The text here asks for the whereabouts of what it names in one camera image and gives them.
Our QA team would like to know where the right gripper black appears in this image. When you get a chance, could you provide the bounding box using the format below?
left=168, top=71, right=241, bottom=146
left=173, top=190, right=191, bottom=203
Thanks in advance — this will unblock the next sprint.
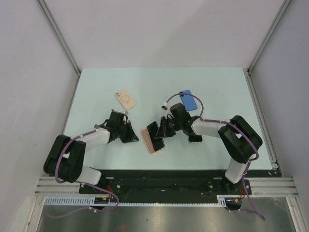
left=155, top=116, right=182, bottom=139

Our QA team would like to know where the pink phone case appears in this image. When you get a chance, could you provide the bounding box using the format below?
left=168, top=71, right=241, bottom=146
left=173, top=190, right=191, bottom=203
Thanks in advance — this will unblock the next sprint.
left=140, top=128, right=164, bottom=155

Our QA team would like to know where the beige phone case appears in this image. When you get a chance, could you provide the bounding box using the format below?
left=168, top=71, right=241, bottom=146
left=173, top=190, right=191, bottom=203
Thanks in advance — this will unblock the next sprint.
left=115, top=89, right=136, bottom=110

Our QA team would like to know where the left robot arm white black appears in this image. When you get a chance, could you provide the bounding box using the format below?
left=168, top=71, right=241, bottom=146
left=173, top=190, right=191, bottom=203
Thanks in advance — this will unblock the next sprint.
left=43, top=110, right=139, bottom=193

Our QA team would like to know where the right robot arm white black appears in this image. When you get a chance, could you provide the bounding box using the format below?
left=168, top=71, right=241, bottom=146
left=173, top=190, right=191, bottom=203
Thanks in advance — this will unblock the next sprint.
left=154, top=103, right=263, bottom=194

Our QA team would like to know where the blue phone case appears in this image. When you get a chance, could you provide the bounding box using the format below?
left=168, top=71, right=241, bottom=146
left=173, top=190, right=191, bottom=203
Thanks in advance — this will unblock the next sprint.
left=180, top=90, right=197, bottom=112

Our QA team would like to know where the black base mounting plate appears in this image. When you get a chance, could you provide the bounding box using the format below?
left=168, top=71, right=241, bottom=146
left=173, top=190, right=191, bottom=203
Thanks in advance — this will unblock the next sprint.
left=49, top=169, right=282, bottom=203

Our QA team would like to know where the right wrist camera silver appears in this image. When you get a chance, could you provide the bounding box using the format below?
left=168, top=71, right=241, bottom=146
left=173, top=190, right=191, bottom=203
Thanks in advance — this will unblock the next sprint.
left=161, top=102, right=172, bottom=118

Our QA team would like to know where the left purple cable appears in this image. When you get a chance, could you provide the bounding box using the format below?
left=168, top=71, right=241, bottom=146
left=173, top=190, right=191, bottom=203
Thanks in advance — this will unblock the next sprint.
left=45, top=124, right=120, bottom=219

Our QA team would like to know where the slotted cable duct rail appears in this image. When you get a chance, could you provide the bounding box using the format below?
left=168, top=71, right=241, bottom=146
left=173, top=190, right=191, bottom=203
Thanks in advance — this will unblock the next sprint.
left=44, top=194, right=246, bottom=207

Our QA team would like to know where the right aluminium side rail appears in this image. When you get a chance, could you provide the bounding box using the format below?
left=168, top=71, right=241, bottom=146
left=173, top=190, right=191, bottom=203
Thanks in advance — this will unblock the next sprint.
left=243, top=69, right=280, bottom=170

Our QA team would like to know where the aluminium frame front rail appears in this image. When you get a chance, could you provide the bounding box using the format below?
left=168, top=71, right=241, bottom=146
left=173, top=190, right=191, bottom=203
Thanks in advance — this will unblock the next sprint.
left=35, top=177, right=298, bottom=197

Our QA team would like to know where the left aluminium corner post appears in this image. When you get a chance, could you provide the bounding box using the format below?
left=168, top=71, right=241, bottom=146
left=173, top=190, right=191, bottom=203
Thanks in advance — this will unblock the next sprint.
left=35, top=0, right=81, bottom=77

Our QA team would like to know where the aluminium corner post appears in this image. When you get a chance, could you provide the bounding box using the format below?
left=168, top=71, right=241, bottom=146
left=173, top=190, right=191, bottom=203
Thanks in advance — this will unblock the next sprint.
left=35, top=0, right=81, bottom=77
left=247, top=0, right=294, bottom=75

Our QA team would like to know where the right aluminium corner post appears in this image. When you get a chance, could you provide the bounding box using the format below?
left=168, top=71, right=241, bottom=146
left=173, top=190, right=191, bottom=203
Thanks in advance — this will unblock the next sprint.
left=247, top=0, right=294, bottom=75

